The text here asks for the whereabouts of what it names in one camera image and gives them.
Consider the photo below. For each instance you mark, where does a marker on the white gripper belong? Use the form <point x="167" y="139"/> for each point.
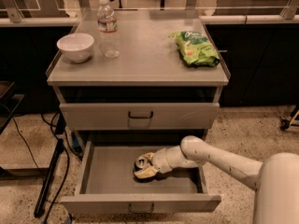
<point x="160" y="160"/>

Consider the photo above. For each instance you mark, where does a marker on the blue pepsi can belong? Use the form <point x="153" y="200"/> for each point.
<point x="141" y="164"/>

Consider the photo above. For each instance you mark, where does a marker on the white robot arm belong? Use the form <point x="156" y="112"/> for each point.
<point x="275" y="181"/>

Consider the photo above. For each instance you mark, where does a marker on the open grey lower drawer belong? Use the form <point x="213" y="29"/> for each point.
<point x="106" y="185"/>

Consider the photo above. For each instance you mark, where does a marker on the grey drawer cabinet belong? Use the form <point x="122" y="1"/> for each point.
<point x="149" y="69"/>

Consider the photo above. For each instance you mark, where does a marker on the grey upper drawer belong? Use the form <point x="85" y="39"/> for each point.
<point x="139" y="116"/>

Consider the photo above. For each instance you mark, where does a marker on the black table leg base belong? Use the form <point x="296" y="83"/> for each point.
<point x="39" y="209"/>

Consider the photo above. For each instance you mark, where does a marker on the green chip bag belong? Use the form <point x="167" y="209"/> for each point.
<point x="195" y="48"/>

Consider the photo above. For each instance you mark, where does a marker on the white bowl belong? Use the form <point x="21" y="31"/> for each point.
<point x="77" y="47"/>

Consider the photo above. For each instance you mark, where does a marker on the black caster wheel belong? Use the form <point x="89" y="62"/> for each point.
<point x="284" y="124"/>

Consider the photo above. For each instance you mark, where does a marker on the clear plastic water bottle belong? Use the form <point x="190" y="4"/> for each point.
<point x="107" y="25"/>

